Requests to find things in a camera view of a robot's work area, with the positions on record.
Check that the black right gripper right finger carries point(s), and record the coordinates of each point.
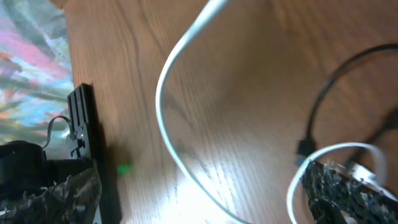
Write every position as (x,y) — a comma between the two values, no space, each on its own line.
(331,194)

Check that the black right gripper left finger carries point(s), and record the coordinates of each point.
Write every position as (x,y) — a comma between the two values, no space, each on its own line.
(73,201)

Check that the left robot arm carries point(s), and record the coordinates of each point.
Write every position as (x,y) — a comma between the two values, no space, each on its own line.
(26,169)

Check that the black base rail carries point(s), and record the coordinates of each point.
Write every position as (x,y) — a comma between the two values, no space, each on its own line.
(87,140)

